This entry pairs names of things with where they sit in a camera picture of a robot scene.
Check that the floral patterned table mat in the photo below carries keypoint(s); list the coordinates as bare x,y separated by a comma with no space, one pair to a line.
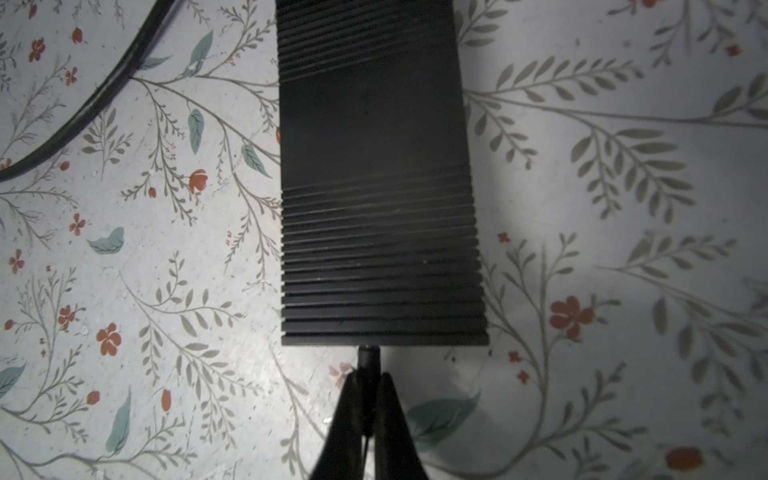
619,160

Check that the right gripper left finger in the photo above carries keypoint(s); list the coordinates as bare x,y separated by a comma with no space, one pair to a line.
341,456

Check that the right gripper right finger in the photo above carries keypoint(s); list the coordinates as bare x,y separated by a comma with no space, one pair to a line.
395,455

